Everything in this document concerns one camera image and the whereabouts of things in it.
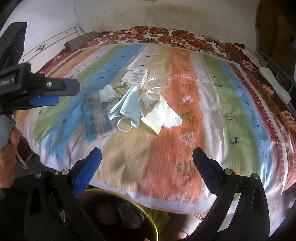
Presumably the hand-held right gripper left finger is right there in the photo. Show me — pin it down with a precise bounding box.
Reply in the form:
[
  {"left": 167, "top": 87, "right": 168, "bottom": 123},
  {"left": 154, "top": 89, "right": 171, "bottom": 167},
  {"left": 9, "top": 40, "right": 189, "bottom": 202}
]
[{"left": 23, "top": 147, "right": 109, "bottom": 241}]

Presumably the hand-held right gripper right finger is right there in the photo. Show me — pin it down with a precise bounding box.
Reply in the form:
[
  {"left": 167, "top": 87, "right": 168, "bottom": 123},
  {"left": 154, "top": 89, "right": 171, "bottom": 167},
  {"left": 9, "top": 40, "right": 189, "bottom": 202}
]
[{"left": 185, "top": 148, "right": 270, "bottom": 241}]

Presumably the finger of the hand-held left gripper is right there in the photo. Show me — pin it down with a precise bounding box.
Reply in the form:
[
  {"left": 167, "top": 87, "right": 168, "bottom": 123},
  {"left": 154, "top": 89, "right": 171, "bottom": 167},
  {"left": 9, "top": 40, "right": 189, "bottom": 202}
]
[
  {"left": 30, "top": 74, "right": 80, "bottom": 100},
  {"left": 14, "top": 97, "right": 60, "bottom": 110}
]

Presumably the white tissue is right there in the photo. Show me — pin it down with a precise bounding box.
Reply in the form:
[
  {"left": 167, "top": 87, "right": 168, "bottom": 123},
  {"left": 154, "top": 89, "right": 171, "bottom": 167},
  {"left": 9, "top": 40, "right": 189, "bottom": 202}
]
[{"left": 99, "top": 85, "right": 123, "bottom": 104}]

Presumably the clear plastic package blue print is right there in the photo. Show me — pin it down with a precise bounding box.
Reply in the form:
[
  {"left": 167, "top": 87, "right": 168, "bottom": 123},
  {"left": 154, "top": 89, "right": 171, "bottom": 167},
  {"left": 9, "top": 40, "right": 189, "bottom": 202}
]
[{"left": 82, "top": 93, "right": 119, "bottom": 142}]

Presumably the blue face mask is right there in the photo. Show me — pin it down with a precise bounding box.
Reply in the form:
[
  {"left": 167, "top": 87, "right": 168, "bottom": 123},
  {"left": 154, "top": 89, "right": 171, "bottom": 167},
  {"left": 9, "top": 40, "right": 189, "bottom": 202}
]
[{"left": 110, "top": 85, "right": 143, "bottom": 133}]

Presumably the black bin with gold rim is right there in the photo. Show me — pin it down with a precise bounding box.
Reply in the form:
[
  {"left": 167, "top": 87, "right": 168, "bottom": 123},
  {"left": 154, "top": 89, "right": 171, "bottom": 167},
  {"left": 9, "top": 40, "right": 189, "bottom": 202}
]
[{"left": 63, "top": 188, "right": 159, "bottom": 241}]

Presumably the white cardboard box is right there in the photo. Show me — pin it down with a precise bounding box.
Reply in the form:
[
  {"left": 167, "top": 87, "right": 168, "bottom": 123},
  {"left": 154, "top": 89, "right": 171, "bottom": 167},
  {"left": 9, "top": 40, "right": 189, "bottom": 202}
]
[{"left": 122, "top": 67, "right": 149, "bottom": 85}]

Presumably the person's left hand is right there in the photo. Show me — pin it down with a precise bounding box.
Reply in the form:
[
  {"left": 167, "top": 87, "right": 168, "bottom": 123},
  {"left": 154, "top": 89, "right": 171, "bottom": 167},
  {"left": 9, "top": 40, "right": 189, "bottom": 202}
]
[{"left": 0, "top": 128, "right": 20, "bottom": 189}]

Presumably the striped patterned blanket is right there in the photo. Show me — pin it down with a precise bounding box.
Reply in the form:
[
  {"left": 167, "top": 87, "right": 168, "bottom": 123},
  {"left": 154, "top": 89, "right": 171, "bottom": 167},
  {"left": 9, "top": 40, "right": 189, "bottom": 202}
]
[{"left": 30, "top": 43, "right": 289, "bottom": 215}]

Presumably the person's right foot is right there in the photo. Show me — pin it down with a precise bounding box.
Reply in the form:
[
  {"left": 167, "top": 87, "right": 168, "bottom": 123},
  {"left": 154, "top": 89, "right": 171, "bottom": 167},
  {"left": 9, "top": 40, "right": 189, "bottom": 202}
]
[{"left": 179, "top": 213, "right": 205, "bottom": 240}]

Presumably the grey folded cloth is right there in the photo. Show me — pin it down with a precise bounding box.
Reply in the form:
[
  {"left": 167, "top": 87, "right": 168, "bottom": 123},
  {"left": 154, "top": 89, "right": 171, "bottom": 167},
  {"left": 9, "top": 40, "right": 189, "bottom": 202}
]
[{"left": 64, "top": 31, "right": 102, "bottom": 50}]

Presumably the grey crumpled plastic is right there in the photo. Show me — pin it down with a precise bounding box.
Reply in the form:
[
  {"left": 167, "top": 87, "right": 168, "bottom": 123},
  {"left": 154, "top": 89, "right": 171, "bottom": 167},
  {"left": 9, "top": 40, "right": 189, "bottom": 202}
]
[{"left": 95, "top": 202, "right": 142, "bottom": 230}]

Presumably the grey slipper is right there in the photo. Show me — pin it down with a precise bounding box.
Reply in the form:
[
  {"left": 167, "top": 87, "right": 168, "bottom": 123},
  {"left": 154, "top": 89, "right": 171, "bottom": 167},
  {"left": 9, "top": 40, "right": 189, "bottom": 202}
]
[{"left": 179, "top": 218, "right": 204, "bottom": 240}]

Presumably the brown foil wrapper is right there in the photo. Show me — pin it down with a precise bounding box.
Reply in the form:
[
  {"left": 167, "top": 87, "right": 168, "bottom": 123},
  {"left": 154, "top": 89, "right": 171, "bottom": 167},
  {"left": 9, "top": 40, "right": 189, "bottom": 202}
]
[{"left": 116, "top": 82, "right": 133, "bottom": 95}]

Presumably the white scalloped wrapper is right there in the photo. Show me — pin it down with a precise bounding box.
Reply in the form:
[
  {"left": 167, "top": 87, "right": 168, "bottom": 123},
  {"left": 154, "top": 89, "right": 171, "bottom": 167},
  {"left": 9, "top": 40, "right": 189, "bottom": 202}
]
[{"left": 163, "top": 107, "right": 182, "bottom": 129}]

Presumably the green patterned floor mat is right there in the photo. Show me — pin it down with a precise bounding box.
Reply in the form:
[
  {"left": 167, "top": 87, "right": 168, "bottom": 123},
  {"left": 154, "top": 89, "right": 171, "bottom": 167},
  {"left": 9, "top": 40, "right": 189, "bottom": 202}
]
[{"left": 148, "top": 207, "right": 179, "bottom": 235}]

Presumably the pale yellow wrapper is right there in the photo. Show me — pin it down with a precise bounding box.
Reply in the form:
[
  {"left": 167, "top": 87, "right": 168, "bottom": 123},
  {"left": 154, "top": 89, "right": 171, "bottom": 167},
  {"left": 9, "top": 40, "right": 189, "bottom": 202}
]
[{"left": 141, "top": 95, "right": 176, "bottom": 135}]

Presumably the beige printed wrapper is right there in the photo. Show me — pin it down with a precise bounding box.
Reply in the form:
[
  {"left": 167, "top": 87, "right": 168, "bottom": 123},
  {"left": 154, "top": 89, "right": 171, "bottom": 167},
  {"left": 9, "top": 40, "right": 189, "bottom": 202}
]
[{"left": 137, "top": 91, "right": 160, "bottom": 115}]

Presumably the clear plastic container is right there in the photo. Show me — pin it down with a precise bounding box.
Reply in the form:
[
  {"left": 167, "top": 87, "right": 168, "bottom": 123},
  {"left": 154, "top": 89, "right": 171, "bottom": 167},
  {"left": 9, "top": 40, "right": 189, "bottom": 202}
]
[{"left": 144, "top": 69, "right": 173, "bottom": 90}]

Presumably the white rolled cloth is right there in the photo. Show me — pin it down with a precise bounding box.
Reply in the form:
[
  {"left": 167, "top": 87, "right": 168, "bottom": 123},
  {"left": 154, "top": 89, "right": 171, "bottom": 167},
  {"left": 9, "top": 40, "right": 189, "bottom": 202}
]
[{"left": 258, "top": 67, "right": 291, "bottom": 105}]

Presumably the red floral blanket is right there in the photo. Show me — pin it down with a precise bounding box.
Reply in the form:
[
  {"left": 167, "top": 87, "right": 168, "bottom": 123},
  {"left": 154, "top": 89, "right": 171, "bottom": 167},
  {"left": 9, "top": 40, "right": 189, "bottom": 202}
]
[{"left": 14, "top": 25, "right": 296, "bottom": 193}]

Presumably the dark brown furniture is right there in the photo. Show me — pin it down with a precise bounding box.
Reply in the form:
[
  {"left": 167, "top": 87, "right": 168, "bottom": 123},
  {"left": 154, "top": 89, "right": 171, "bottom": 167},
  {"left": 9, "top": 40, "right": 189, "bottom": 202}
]
[{"left": 256, "top": 0, "right": 296, "bottom": 77}]

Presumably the metal bed rail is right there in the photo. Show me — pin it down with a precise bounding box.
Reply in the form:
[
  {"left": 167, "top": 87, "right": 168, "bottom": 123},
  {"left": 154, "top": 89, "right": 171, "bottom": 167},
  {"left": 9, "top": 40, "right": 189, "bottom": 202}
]
[{"left": 252, "top": 44, "right": 296, "bottom": 107}]

